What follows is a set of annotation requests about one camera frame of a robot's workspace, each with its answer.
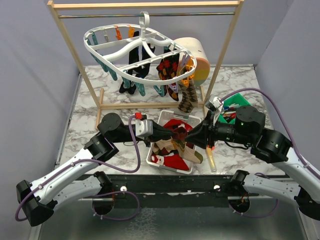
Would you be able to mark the wooden clothes rack frame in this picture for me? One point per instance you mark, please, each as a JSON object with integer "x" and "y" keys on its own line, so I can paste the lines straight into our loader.
{"x": 54, "y": 9}

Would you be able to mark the green plastic bin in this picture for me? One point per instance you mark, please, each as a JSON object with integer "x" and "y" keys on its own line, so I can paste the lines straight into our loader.
{"x": 230, "y": 105}

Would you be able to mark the beige brown argyle sock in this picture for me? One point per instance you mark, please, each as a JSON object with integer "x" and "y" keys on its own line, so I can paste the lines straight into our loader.
{"x": 189, "y": 99}

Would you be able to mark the cream cylindrical toy drum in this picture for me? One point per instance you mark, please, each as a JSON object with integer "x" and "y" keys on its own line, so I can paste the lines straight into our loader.
{"x": 203, "y": 66}

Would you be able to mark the red santa sock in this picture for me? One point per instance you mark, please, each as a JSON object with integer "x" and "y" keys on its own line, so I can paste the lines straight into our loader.
{"x": 170, "y": 161}
{"x": 176, "y": 123}

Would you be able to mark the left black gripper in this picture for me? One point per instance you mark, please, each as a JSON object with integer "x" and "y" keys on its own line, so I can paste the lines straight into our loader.
{"x": 159, "y": 133}

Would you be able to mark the white oval clip hanger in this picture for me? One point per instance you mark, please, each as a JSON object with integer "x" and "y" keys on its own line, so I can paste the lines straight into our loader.
{"x": 133, "y": 51}

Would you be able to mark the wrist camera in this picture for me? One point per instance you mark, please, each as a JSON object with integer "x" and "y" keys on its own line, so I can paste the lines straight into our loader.
{"x": 214, "y": 104}
{"x": 143, "y": 128}

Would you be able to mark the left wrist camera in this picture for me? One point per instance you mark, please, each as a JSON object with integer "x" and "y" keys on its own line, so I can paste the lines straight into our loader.
{"x": 143, "y": 128}

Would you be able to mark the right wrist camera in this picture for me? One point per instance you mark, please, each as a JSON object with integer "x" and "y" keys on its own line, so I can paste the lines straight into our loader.
{"x": 214, "y": 104}

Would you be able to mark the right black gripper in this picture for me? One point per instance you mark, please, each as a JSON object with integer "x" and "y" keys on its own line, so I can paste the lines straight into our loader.
{"x": 206, "y": 129}

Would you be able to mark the white perforated plastic basket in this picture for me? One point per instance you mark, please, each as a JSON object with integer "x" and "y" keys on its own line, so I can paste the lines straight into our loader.
{"x": 165, "y": 147}

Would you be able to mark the striped argyle sock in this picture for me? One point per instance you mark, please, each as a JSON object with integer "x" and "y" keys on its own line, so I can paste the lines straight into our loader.
{"x": 185, "y": 149}

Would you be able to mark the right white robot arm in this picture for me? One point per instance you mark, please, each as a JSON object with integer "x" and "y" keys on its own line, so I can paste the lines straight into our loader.
{"x": 270, "y": 146}

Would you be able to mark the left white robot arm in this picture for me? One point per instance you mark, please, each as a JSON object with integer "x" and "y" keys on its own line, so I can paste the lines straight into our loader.
{"x": 39, "y": 199}

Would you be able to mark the black red yellow argyle sock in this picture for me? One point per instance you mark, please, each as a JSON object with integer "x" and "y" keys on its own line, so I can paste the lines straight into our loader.
{"x": 167, "y": 69}

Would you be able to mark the yellow translucent tube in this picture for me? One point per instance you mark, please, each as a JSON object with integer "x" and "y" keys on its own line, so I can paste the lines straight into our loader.
{"x": 211, "y": 160}

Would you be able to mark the black metal base rail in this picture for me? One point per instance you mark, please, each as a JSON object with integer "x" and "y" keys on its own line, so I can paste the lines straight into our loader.
{"x": 153, "y": 191}

